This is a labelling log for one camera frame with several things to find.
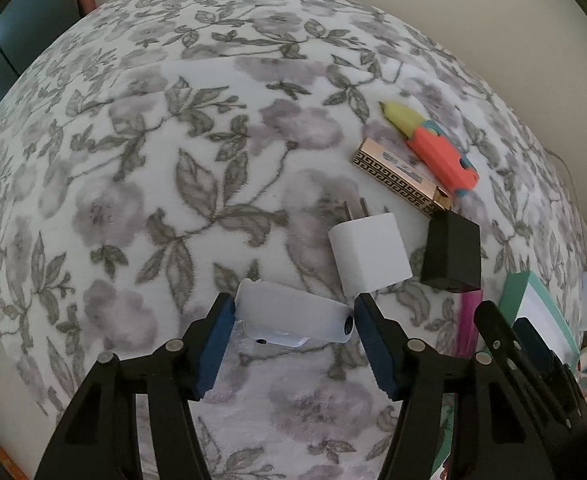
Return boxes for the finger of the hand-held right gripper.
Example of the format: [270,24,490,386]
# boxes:
[513,316,587,428]
[473,300,574,436]

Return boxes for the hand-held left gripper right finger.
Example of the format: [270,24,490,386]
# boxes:
[353,292,549,480]

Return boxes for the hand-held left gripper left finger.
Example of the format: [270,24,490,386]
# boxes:
[34,292,237,480]

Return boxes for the teal shallow box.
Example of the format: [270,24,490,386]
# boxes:
[436,270,581,468]

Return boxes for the magenta tube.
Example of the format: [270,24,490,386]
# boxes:
[456,290,481,358]

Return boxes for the black small box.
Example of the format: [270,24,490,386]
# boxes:
[420,209,483,293]

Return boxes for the white charger plug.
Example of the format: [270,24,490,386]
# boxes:
[328,197,414,298]

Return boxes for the gold patterned small box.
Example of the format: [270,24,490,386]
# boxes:
[351,137,453,218]

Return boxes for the orange yellow blue toy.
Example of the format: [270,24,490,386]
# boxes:
[381,101,479,198]

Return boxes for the grey floral blanket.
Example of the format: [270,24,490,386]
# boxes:
[0,0,587,480]

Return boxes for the dark blue cabinet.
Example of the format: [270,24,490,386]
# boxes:
[0,0,82,131]

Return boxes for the thin white cable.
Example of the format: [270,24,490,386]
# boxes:
[548,150,579,196]

